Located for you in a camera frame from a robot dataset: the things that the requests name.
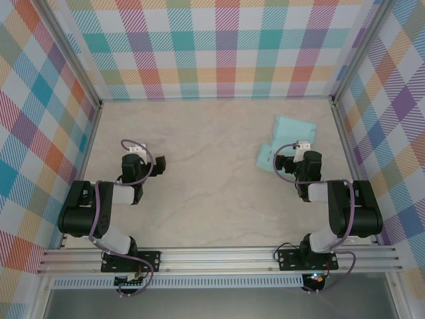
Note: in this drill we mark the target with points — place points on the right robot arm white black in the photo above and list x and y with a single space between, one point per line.
365 212

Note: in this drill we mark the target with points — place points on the aluminium frame leg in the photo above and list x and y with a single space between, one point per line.
396 295
42 297

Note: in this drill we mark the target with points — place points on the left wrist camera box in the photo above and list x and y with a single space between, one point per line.
137 148

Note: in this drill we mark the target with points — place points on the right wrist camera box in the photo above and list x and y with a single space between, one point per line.
303 145

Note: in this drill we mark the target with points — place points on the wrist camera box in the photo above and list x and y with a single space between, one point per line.
303 145
137 148

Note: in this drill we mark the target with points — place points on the aluminium frame post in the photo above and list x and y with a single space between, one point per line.
71 56
360 50

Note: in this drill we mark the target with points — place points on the thin aluminium wall rail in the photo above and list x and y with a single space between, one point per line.
216 98

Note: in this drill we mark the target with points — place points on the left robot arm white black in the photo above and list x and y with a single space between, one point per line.
79 212

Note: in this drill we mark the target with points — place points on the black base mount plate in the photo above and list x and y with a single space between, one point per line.
152 259
289 262

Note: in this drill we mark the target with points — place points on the small circuit board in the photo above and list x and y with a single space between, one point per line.
317 278
131 279

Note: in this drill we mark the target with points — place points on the aluminium side rail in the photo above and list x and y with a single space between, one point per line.
90 139
345 139

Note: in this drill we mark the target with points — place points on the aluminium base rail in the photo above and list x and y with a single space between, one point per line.
216 257

